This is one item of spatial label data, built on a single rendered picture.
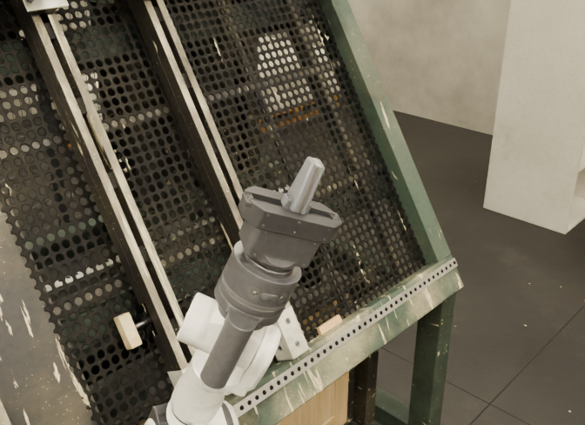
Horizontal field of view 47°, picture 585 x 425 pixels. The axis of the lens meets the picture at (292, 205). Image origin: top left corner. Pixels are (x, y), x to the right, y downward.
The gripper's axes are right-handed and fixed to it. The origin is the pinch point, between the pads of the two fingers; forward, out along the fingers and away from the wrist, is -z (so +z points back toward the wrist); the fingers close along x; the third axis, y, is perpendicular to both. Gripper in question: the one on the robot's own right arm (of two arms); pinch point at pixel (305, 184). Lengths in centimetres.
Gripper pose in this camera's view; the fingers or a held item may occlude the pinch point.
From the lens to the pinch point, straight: 77.0
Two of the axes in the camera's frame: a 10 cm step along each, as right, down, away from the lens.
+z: -4.0, 8.2, 4.1
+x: -8.8, -2.2, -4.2
